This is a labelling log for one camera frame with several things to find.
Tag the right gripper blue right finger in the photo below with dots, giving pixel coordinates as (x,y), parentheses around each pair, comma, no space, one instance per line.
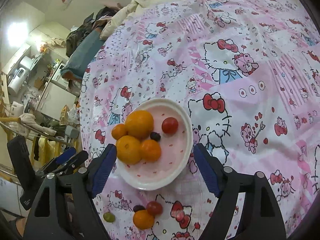
(224,183)

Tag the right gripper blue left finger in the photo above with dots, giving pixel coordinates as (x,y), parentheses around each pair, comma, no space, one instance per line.
(86,186)

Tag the green grape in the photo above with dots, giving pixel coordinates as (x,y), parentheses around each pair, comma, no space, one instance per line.
(109,217)

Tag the large orange mandarin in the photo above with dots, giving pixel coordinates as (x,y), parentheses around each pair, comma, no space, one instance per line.
(128,150)

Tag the dark purple grape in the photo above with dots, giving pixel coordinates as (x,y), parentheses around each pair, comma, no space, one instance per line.
(137,208)

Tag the small orange tangerine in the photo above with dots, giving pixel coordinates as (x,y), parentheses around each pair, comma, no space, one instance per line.
(119,131)

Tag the medium orange mandarin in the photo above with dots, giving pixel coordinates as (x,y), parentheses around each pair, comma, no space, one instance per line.
(143,220)

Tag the red cherry tomato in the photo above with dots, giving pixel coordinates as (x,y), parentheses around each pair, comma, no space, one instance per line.
(154,208)
(170,125)

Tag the small orange mandarin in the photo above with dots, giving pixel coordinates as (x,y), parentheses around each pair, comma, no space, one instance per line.
(150,150)

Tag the large orange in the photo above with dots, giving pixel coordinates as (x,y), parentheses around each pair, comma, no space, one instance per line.
(139,124)

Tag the yellow wooden rack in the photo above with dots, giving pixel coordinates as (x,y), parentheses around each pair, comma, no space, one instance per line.
(41,146)

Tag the red cherry tomato on plate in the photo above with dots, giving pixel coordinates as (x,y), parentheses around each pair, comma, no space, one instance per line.
(170,125)

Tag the white cabinet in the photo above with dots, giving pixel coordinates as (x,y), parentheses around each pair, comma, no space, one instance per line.
(55,96)

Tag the white pink oval plate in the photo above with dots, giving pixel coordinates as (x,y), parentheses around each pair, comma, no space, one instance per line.
(175,148)

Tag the white kettle appliance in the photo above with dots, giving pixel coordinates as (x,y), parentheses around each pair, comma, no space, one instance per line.
(17,81)

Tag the blue teal pillow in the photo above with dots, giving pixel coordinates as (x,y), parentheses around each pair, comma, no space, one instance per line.
(82,56)

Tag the pink Hello Kitty bedsheet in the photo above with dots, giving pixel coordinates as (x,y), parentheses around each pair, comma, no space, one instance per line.
(245,71)

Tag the pile of dark clothes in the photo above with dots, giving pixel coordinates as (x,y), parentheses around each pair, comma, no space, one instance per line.
(90,23)

